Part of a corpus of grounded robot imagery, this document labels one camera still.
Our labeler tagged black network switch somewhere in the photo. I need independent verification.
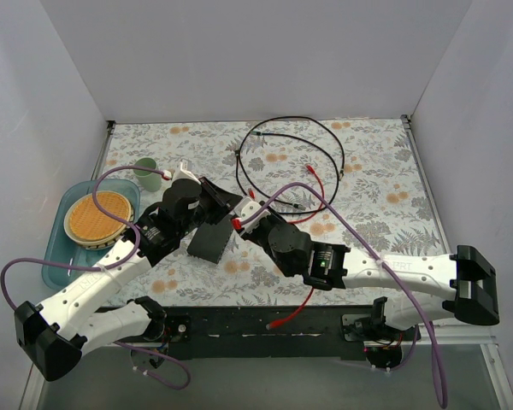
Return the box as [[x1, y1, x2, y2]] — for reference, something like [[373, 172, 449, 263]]
[[187, 216, 233, 264]]

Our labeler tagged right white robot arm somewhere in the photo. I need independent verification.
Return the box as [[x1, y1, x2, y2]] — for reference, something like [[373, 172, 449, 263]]
[[232, 211, 499, 341]]

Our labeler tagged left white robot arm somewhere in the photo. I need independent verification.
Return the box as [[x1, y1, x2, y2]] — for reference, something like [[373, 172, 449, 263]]
[[15, 178, 242, 381]]

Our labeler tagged green plastic cup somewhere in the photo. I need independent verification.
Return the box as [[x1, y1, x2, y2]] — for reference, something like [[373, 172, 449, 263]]
[[133, 157, 162, 192]]

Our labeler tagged floral tablecloth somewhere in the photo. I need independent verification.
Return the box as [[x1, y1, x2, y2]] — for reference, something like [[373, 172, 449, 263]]
[[102, 119, 447, 306]]

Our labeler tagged orange woven plate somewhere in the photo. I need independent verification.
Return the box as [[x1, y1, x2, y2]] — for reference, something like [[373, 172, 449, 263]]
[[63, 190, 134, 250]]

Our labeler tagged teal plastic tray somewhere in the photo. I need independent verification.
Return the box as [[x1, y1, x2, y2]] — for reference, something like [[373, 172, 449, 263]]
[[41, 179, 140, 290]]

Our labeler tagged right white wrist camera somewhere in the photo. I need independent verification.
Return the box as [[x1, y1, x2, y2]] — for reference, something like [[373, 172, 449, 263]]
[[233, 196, 261, 220]]

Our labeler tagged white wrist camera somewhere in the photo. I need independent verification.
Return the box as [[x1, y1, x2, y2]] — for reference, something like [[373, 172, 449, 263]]
[[162, 160, 199, 184], [233, 196, 261, 220]]

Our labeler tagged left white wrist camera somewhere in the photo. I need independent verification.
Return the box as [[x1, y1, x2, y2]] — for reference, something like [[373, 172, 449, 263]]
[[162, 160, 199, 184]]

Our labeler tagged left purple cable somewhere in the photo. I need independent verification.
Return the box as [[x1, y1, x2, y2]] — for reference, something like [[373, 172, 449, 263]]
[[0, 166, 192, 390]]

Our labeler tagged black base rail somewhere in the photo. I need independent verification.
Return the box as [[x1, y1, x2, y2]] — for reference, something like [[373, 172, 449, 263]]
[[154, 305, 420, 368]]

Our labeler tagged black cable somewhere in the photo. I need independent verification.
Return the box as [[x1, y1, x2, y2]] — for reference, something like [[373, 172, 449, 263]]
[[233, 115, 347, 214]]

